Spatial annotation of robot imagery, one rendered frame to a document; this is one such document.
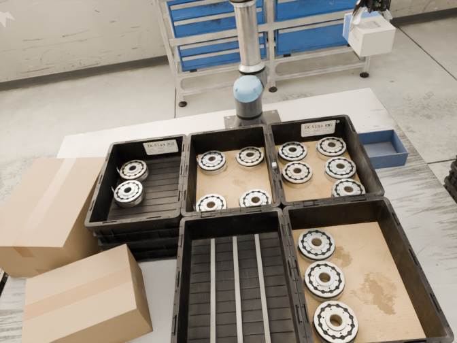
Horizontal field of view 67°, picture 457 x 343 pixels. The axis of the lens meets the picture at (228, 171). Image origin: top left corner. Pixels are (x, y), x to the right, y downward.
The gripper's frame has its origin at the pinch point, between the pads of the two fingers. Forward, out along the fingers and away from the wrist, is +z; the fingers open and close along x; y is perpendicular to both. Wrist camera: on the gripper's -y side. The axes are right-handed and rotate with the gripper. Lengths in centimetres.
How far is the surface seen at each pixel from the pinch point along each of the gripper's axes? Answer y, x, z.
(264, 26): -138, -20, 52
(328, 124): 29.8, -22.9, 20.1
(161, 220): 65, -83, 18
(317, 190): 55, -33, 27
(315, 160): 40, -30, 28
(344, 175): 52, -24, 25
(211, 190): 47, -69, 28
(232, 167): 37, -60, 28
